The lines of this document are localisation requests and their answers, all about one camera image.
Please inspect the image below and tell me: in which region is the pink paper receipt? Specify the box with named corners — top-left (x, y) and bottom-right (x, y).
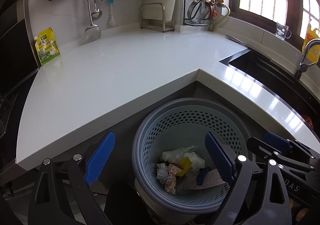
top-left (189, 169), bottom-right (225, 190)

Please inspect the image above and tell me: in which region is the blue plastic bag piece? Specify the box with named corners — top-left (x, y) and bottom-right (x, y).
top-left (196, 166), bottom-right (212, 186)

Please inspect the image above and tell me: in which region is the yellow plastic lid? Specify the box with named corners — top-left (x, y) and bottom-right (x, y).
top-left (176, 157), bottom-right (192, 177)

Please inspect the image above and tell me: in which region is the clear plastic bag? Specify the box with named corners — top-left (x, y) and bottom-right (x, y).
top-left (160, 145), bottom-right (205, 169)

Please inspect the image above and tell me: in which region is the red patterned snack wrapper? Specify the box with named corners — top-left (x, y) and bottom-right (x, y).
top-left (164, 164), bottom-right (183, 195)

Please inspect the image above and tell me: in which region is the white paper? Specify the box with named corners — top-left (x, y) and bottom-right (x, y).
top-left (156, 163), bottom-right (169, 185)

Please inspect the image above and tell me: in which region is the blue perforated trash basket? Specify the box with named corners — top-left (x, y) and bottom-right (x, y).
top-left (132, 98), bottom-right (254, 215)

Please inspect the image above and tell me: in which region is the kitchen sink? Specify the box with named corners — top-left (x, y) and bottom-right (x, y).
top-left (220, 49), bottom-right (319, 131)

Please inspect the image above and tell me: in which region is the kitchen knife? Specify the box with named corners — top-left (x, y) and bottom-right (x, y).
top-left (225, 35), bottom-right (251, 47)

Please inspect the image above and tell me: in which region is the steel faucet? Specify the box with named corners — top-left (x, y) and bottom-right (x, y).
top-left (293, 38), bottom-right (320, 81)

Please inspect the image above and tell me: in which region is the yellow dish soap bottle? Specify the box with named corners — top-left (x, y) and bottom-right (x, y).
top-left (301, 23), bottom-right (320, 63)

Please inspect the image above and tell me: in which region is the yellow green refill pouch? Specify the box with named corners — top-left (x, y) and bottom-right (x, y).
top-left (35, 27), bottom-right (60, 66)

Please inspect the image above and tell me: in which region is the steel spatula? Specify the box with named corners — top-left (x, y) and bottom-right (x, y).
top-left (84, 0), bottom-right (101, 42)

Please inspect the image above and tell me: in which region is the steel colander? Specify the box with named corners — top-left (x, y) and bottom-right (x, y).
top-left (187, 0), bottom-right (215, 24)

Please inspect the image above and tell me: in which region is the blue white bottle brush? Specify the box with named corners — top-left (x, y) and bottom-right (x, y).
top-left (108, 0), bottom-right (116, 27)

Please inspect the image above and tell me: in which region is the steel ladle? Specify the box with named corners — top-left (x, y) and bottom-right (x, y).
top-left (91, 0), bottom-right (103, 21)

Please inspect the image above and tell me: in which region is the steel cutting board rack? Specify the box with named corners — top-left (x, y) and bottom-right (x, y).
top-left (139, 2), bottom-right (175, 33)

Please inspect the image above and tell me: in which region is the clear wall hook holder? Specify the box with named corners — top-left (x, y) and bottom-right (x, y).
top-left (275, 22), bottom-right (292, 41)

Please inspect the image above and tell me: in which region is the yellow gas hose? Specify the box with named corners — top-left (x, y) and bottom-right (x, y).
top-left (208, 2), bottom-right (231, 32)

